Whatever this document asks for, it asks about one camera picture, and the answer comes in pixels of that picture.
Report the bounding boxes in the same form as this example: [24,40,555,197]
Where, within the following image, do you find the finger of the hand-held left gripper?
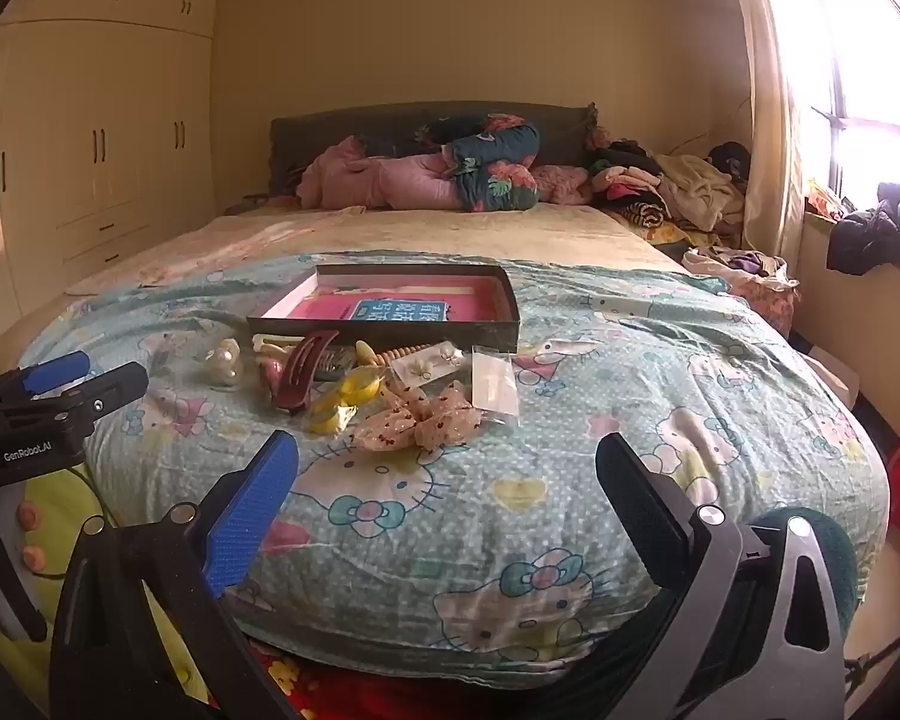
[15,361,149,436]
[0,350,92,413]

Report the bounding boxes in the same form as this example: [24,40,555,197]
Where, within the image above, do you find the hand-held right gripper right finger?
[595,433,848,720]

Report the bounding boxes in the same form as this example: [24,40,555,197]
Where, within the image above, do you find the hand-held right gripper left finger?
[49,429,305,720]

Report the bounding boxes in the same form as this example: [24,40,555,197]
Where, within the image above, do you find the yellow hair clip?
[302,396,359,436]
[328,367,386,408]

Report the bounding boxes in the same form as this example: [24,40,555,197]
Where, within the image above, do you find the pearl ball hair tie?
[205,337,243,392]

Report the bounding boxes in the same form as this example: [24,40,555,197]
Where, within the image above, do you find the maroon hair claw clip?
[275,328,343,413]

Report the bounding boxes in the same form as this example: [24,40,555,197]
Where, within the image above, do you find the pink dotted hair bow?
[351,388,425,455]
[409,379,488,452]

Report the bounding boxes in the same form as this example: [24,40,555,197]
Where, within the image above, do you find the small clear plastic bag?
[470,345,523,422]

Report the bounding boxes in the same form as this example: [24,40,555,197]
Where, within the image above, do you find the dark cardboard box pink inside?
[246,264,521,355]

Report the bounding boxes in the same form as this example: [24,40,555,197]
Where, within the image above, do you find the earring card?
[389,341,470,385]

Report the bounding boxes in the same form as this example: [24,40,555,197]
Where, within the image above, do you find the person's left hand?
[0,501,50,614]

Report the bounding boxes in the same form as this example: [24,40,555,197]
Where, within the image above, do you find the yellow-green cloth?
[0,457,203,720]

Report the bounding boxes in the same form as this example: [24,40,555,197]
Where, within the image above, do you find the cartoon cat printed blanket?
[19,251,892,691]

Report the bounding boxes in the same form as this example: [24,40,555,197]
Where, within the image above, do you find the red printed cloth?
[247,634,571,720]

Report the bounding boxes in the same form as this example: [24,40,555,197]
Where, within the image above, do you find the teal cushion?
[750,508,860,640]

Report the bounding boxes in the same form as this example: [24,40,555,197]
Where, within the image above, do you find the cream wardrobe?
[0,0,223,320]

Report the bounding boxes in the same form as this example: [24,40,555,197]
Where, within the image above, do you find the floral cloth heap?
[681,244,800,340]

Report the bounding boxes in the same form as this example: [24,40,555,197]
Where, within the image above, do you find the beige bedspread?
[67,202,692,295]

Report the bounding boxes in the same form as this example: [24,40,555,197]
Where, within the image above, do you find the pile of clothes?
[585,136,748,248]

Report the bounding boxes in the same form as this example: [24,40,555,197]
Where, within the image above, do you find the pink fuzzy pillow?
[532,163,594,206]

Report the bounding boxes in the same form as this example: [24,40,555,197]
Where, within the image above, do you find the pink quilt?
[298,135,470,212]

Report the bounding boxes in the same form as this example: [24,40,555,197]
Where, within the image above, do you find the dark jacket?
[826,181,900,277]

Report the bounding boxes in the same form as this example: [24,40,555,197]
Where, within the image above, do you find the dark floral quilt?
[412,112,543,213]

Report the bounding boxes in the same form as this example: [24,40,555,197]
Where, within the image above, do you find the cream curtain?
[724,0,808,263]

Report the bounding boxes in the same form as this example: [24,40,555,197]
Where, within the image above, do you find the window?
[772,0,900,203]

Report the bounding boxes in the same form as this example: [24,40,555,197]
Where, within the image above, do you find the black cable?
[64,463,113,535]

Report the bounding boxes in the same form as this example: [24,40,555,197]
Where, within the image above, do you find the beige spiral hair tie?
[354,340,431,371]

